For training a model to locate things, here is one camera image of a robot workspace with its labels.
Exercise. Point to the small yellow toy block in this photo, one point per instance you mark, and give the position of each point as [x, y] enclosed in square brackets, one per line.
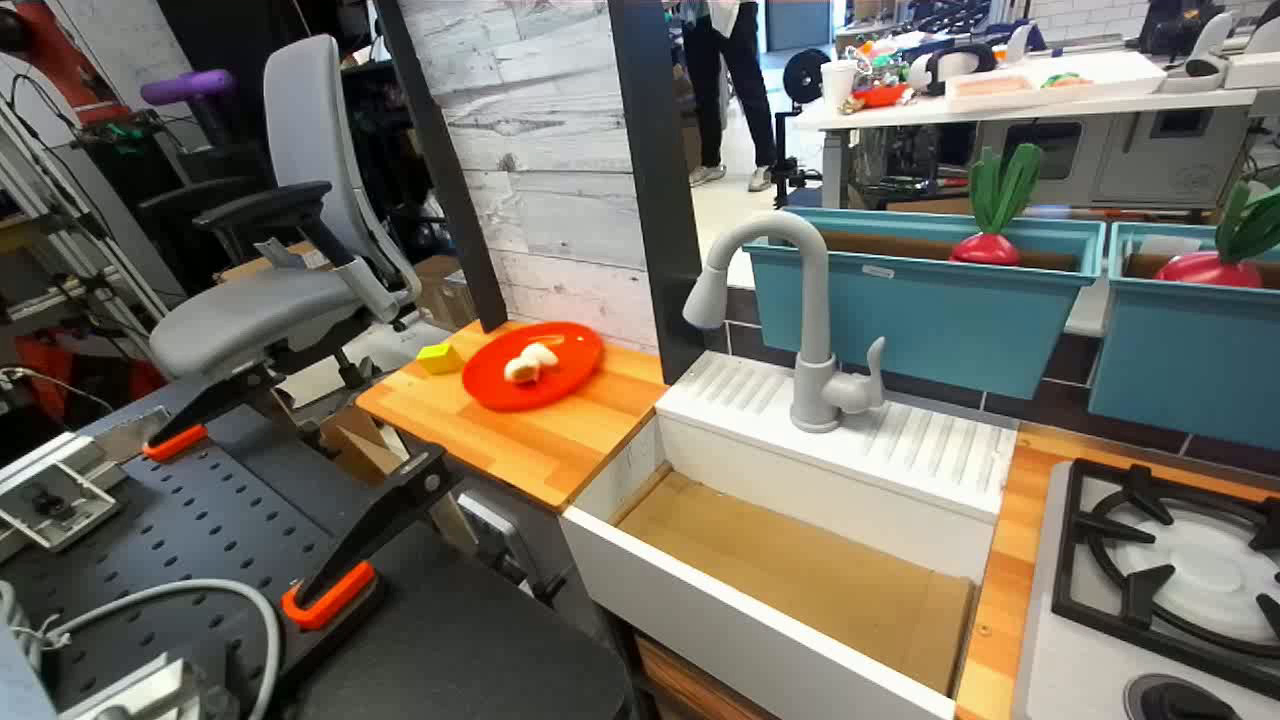
[439, 359]

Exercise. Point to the orange round plate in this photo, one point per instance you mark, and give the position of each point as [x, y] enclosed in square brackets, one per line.
[562, 367]

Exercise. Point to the small white toy food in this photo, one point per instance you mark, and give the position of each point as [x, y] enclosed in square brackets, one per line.
[530, 362]

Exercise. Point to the grey toy faucet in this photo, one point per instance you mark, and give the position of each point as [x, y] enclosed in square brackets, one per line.
[808, 362]

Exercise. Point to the brown cardboard box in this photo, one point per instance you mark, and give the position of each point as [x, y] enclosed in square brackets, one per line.
[442, 287]

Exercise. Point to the white toy sink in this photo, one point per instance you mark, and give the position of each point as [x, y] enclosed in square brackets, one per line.
[695, 585]

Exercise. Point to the teal planter box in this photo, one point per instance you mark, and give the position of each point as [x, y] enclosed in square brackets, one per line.
[1184, 362]
[923, 314]

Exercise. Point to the person in dark trousers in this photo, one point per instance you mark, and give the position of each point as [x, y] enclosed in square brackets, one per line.
[726, 80]

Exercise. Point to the black orange bar clamp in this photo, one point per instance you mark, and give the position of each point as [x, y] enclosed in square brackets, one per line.
[183, 436]
[373, 521]

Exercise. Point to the black rounded cover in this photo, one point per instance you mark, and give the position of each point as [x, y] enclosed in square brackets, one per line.
[465, 653]

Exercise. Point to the red bowl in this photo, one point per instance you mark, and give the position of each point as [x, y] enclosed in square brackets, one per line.
[876, 94]

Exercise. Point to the red toy radish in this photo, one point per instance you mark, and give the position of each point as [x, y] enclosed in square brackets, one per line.
[1207, 265]
[999, 201]

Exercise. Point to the grey office chair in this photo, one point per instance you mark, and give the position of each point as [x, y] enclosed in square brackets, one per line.
[225, 324]

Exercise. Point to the black perforated board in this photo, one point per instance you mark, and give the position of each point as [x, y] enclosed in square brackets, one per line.
[201, 521]

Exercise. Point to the white work table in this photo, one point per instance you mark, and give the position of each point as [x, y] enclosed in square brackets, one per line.
[1041, 104]

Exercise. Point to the toy gas stove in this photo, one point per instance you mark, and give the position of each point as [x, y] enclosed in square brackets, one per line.
[1065, 665]

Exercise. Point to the purple foam roll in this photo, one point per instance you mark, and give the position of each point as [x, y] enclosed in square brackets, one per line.
[184, 86]

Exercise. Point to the black vertical post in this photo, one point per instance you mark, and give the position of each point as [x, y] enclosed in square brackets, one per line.
[656, 174]

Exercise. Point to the black slanted post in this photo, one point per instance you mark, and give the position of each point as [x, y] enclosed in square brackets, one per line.
[445, 174]

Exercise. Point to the silver metal bracket plate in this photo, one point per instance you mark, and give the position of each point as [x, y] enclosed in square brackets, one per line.
[53, 506]

